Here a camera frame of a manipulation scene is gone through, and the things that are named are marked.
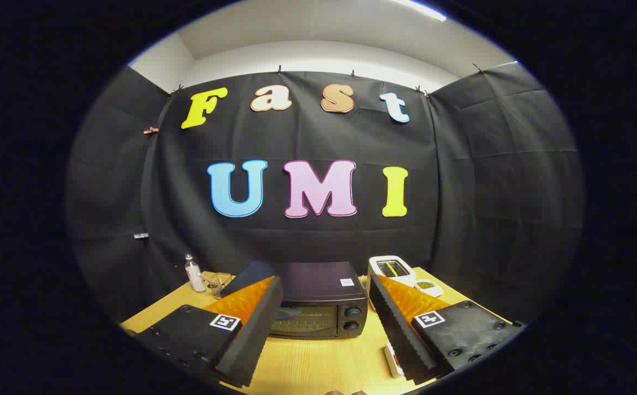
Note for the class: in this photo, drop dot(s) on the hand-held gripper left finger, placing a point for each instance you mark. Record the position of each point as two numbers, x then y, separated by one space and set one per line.
252 329

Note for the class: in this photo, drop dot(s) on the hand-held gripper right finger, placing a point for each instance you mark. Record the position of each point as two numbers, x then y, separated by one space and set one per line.
401 329

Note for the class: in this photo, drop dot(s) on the black toaster oven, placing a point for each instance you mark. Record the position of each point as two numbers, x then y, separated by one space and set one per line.
318 280

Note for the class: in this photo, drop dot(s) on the white rectangular food tray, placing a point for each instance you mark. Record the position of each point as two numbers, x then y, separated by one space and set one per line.
392 359

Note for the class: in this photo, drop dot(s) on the white pop-up toaster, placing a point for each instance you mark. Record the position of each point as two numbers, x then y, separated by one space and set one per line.
403 280

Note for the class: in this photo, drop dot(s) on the white divided dish with beans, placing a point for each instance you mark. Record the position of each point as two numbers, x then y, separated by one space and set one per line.
436 291

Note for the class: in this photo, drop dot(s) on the clear plastic bottle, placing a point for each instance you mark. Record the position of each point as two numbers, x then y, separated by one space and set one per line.
194 277

